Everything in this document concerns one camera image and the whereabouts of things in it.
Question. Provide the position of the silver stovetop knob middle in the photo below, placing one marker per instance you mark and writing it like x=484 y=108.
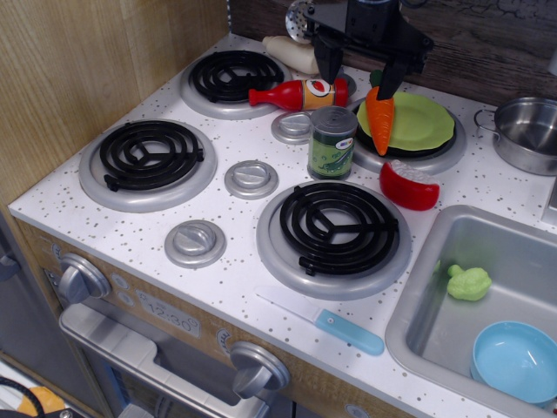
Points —
x=251 y=179

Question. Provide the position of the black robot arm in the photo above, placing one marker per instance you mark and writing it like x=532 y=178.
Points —
x=375 y=29

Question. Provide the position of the front left black burner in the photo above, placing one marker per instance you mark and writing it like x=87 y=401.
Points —
x=147 y=166

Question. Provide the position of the orange toy carrot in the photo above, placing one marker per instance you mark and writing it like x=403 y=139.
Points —
x=380 y=115

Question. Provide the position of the black burner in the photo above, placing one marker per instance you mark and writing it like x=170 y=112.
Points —
x=147 y=166
x=217 y=84
x=333 y=240
x=432 y=161

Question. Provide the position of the back left black burner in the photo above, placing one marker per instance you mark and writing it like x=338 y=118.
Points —
x=217 y=84

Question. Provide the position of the silver stovetop knob front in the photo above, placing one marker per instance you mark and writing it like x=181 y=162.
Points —
x=195 y=244

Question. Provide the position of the oven clock display panel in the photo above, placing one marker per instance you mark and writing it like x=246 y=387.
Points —
x=170 y=314

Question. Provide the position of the green toy pea can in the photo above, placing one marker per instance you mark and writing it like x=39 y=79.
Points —
x=331 y=143

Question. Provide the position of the silver stovetop knob back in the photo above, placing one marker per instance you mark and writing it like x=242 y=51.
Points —
x=292 y=128

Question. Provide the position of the silver oven dial left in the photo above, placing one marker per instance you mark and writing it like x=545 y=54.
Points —
x=81 y=280

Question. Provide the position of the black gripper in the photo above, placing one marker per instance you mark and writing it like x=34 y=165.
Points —
x=375 y=29

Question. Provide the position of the front right black burner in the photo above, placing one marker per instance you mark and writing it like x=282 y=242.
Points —
x=333 y=240

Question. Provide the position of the green toy broccoli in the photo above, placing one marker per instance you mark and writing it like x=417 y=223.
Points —
x=471 y=284

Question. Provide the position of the blue handled toy knife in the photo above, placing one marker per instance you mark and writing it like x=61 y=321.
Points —
x=323 y=319

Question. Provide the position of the silver oven dial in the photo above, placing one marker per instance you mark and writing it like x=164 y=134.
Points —
x=81 y=280
x=257 y=369

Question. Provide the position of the silver stovetop knob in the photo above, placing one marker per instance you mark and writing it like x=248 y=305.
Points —
x=292 y=128
x=195 y=244
x=251 y=179

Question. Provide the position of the red toy cheese wedge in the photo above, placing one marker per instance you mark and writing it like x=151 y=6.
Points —
x=408 y=187

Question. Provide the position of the silver oven door handle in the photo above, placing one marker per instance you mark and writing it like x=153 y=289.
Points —
x=135 y=354

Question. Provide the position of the hanging metal skimmer ladle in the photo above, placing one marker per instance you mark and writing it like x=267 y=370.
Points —
x=296 y=22

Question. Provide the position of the silver metal pot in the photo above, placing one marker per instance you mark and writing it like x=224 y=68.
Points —
x=524 y=134

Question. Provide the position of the yellow object on floor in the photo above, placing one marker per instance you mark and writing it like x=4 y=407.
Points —
x=49 y=401

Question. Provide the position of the back right black burner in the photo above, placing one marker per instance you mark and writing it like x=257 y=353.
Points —
x=432 y=161

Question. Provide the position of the red toy ketchup bottle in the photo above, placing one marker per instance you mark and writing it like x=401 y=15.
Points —
x=299 y=95

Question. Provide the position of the silver oven dial right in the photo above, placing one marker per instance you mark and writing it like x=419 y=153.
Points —
x=257 y=369

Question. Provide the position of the green toy plate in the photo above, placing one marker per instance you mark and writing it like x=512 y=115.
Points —
x=419 y=124

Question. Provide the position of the light blue toy bowl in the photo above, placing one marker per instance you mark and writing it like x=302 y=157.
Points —
x=516 y=359

